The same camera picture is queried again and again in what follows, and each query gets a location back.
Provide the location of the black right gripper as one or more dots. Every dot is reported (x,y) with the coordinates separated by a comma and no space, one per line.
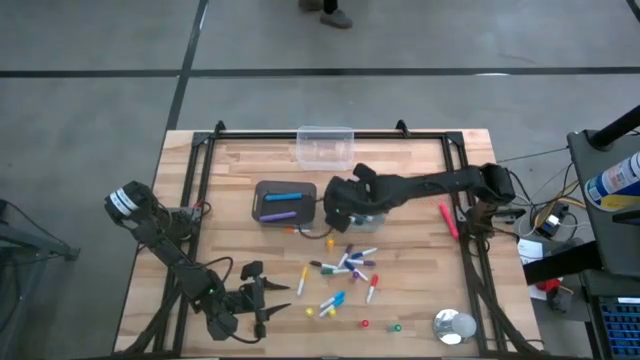
(355,200)

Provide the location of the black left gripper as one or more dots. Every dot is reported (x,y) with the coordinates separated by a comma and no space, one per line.
(247,302)

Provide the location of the white marker yellow cap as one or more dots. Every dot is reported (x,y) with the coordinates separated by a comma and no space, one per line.
(302,282)

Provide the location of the yellow Sharpie highlighter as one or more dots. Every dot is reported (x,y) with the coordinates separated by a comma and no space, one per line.
(332,313)
(309,312)

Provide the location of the orange-yellow highlighter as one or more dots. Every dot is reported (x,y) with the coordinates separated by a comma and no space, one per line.
(330,243)

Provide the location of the white marker black cap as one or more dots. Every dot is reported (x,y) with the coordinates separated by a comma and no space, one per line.
(315,263)

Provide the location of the white marker green cap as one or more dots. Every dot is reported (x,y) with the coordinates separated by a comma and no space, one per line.
(327,272)

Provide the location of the lilac highlighter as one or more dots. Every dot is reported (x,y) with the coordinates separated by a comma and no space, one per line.
(277,216)

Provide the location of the white marker red cap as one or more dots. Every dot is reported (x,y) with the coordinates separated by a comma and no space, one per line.
(371,292)

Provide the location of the pink highlighter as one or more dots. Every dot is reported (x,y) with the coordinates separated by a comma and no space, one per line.
(448,221)

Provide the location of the red highlighter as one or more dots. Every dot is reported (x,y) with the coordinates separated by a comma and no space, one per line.
(365,323)

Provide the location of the teal highlighter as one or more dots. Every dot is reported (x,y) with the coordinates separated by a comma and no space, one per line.
(397,328)

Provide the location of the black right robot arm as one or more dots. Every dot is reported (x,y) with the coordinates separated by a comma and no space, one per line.
(440,185)

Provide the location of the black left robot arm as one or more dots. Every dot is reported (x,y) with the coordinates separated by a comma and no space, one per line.
(165,245)

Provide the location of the dark grey translucent bin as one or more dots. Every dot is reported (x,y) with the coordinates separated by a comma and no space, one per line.
(307,210)

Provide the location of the white marker blue cap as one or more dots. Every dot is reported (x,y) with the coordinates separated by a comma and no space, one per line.
(367,251)

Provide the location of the clear plastic container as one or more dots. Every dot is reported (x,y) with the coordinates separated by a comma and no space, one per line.
(325,150)

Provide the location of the white marker orange cap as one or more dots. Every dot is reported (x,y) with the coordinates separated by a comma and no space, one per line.
(295,230)

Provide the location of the white light bulb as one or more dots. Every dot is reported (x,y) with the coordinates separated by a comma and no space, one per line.
(465,326)

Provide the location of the person's shoe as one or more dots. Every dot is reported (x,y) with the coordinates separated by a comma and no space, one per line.
(337,20)

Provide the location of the white paper card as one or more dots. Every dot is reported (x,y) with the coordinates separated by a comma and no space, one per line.
(529,250)

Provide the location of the person's leg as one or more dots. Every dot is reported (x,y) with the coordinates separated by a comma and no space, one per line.
(331,6)

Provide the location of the blue white power adapter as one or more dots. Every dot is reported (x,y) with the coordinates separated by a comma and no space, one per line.
(551,222)

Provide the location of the small red object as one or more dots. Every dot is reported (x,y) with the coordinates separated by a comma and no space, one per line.
(548,286)

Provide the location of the black bar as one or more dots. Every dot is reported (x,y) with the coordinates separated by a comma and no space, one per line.
(560,262)

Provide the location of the dark grey box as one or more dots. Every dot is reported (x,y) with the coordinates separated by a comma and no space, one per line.
(560,300)

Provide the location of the grey metal stand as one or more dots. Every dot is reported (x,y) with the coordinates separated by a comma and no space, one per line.
(50,245)

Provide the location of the blue white spray can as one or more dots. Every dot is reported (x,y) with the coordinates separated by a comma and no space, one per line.
(615,182)

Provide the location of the black pole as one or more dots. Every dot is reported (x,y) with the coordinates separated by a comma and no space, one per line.
(617,127)

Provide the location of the grey equipment cart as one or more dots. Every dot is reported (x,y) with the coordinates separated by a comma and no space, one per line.
(625,245)

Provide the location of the laptop keyboard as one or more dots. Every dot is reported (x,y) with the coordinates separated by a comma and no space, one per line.
(620,330)

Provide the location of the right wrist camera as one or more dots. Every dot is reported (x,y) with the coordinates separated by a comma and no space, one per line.
(365,172)

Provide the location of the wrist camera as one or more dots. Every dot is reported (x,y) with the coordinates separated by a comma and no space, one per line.
(251,270)
(365,172)

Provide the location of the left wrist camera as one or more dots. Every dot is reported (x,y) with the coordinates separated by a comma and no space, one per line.
(251,270)

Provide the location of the black aluminium table frame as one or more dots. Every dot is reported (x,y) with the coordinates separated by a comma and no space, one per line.
(250,135)

